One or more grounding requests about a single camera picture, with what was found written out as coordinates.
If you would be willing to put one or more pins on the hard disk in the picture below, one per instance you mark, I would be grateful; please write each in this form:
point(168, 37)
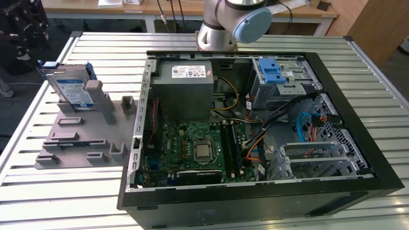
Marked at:
point(74, 91)

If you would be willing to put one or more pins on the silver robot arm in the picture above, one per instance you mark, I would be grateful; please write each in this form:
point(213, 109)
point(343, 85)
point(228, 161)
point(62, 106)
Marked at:
point(217, 36)

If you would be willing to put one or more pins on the metal disk bay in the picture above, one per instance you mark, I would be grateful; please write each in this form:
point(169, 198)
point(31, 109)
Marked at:
point(319, 159)

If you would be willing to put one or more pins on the green motherboard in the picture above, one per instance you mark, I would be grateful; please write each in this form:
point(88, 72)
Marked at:
point(204, 129)

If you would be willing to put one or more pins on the grey power supply unit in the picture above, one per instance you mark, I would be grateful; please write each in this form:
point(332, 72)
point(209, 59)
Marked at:
point(181, 100)

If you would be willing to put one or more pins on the silver CPU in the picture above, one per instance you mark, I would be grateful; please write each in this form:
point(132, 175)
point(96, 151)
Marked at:
point(203, 151)

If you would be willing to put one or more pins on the black RAM slot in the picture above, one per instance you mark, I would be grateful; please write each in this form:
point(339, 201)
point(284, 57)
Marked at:
point(224, 148)
point(231, 151)

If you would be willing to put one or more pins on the CPU socket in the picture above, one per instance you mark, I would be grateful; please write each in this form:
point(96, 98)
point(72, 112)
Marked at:
point(192, 153)

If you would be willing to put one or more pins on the black graphics card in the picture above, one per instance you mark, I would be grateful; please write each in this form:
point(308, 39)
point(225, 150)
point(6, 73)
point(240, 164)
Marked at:
point(197, 176)

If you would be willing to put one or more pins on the metal drive cage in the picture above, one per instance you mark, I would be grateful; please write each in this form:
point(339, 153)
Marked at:
point(288, 89)

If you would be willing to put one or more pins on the grey parts rack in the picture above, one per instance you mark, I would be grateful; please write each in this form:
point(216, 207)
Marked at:
point(90, 134)

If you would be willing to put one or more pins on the black PC case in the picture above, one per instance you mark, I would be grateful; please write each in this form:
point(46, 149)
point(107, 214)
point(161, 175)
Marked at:
point(224, 210)

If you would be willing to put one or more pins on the small white box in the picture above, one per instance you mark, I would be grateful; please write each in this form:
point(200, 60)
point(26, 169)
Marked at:
point(132, 2)

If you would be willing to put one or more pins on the wooden desk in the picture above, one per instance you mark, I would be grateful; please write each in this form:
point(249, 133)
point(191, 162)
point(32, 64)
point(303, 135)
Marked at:
point(80, 10)

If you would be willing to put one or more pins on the wooden cabinet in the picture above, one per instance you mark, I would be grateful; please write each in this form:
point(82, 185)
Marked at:
point(377, 28)

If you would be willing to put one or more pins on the person in patterned black clothes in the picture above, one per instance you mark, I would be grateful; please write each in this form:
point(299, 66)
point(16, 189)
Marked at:
point(22, 36)

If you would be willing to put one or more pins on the blue plastic drive bracket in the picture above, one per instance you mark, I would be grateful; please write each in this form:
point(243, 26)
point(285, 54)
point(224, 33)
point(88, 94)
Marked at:
point(269, 72)

